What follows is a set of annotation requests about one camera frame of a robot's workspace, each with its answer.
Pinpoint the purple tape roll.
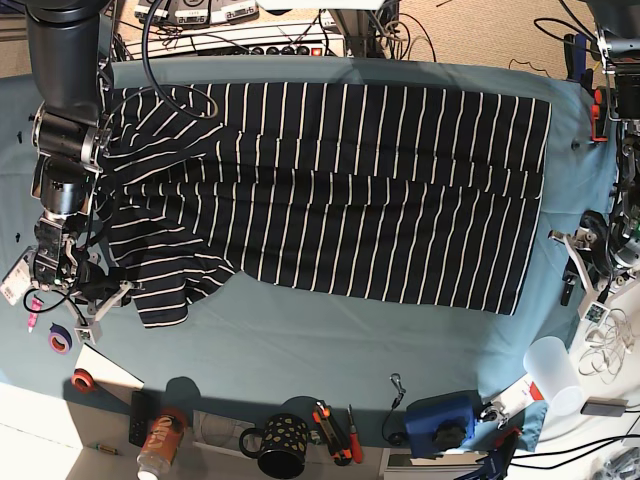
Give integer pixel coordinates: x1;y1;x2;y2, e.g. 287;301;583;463
48;323;73;355

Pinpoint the blue black spring clamp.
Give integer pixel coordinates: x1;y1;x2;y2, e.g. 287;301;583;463
563;34;593;91

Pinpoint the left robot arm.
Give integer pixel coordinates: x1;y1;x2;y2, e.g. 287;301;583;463
549;1;639;325

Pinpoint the red black table clamp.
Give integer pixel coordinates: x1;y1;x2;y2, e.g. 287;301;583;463
590;86;615;143

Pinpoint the navy white striped t-shirt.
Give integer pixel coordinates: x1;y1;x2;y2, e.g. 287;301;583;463
96;82;552;328

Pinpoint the orange drink bottle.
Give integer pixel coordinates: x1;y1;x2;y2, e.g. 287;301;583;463
137;407;188;480

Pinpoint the translucent plastic cup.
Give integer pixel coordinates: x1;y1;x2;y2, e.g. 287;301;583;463
523;336;585;416

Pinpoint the coiled white cable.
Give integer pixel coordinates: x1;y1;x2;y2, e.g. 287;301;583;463
577;307;636;385

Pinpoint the orange tape roll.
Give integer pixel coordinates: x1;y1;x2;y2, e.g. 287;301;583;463
71;368;97;394

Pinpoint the blue clamp device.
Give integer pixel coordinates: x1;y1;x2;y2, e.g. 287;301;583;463
404;394;476;458

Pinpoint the grey flat adapter box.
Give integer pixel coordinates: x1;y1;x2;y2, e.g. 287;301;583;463
580;398;627;418

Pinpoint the blister pack with red label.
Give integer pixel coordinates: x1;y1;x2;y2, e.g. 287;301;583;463
1;256;32;306

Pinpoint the black remote control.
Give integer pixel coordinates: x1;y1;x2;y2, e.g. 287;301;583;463
129;390;153;447

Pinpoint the red handled screwdriver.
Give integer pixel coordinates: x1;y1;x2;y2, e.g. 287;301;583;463
347;405;363;464

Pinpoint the white power strip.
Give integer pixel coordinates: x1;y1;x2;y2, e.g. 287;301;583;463
148;19;346;58

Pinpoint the pink small tube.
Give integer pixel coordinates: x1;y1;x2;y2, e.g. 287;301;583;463
27;296;43;333

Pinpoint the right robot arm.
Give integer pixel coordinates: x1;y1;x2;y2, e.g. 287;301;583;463
23;1;134;343

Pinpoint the white red card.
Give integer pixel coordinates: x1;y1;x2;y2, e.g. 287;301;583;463
489;374;544;417

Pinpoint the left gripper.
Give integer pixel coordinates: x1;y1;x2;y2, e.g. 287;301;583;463
548;227;639;326

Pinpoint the black lanyard with carabiner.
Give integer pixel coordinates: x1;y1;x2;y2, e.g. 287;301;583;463
382;372;407;448

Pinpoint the orange black utility knife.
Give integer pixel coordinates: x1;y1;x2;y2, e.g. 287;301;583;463
312;400;353;467

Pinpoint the white paper sheet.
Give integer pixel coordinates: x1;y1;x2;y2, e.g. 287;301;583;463
75;344;144;390

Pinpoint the teal table cloth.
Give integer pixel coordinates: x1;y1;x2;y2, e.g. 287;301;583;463
0;55;627;452

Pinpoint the white black marker pen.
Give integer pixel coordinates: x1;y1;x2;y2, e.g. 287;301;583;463
560;269;578;306

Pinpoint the black mug with yellow leaves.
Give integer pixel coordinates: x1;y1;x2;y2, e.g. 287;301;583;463
238;413;309;479

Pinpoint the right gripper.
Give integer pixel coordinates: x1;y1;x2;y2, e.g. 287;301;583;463
64;253;144;344

